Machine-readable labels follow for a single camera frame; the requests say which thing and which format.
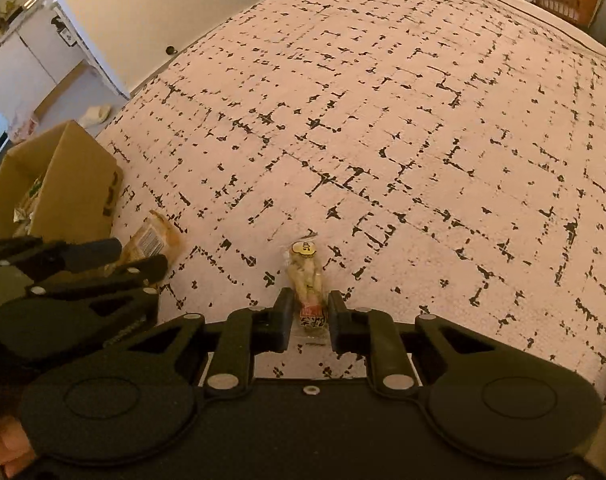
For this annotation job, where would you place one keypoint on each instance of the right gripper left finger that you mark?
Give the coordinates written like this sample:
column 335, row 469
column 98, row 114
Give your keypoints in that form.
column 245, row 334

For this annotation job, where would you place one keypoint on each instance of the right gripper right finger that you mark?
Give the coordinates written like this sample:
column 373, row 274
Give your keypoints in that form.
column 383, row 343

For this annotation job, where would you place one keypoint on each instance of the small clear peanut packet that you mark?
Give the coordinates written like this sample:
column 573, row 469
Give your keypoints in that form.
column 306, row 278

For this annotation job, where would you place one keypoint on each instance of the biscuit cracker packet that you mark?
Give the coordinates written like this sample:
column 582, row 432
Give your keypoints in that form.
column 156, row 236

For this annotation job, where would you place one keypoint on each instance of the person's left hand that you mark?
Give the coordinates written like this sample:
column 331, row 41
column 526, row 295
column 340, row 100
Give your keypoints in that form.
column 16, row 452

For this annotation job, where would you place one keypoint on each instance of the cardboard box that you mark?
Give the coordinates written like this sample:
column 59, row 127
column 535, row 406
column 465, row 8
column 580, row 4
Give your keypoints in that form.
column 59, row 185

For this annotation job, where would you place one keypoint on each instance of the red white plastic bag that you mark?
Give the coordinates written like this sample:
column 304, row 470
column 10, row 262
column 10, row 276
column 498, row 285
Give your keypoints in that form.
column 22, row 127

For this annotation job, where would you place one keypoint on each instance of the patterned white bed sheet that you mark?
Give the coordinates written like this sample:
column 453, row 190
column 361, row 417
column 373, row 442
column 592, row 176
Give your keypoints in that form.
column 446, row 157

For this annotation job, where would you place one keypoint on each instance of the white kitchen cabinet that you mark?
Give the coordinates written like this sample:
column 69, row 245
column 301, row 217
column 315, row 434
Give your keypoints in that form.
column 34, row 59

